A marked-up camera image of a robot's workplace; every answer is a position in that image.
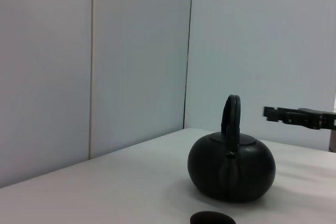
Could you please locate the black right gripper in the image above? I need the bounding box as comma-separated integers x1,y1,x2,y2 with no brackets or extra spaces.
263,106,336,131

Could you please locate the black round teapot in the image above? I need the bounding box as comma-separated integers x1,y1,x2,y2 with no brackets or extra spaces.
187,94,276,204

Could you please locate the small dark teacup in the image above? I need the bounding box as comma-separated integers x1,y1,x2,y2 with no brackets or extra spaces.
190,210,237,224

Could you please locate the white backdrop board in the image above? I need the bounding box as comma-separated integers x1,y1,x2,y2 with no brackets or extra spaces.
0,0,93,189
90,0,194,159
183,0,336,154

